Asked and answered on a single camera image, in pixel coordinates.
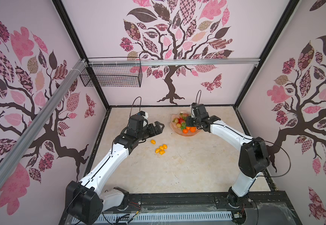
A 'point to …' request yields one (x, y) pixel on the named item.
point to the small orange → (185, 131)
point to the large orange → (193, 129)
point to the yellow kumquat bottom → (161, 152)
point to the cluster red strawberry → (178, 124)
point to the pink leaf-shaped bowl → (178, 131)
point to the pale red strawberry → (175, 120)
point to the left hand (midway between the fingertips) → (159, 130)
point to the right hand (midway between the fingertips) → (187, 118)
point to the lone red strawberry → (184, 114)
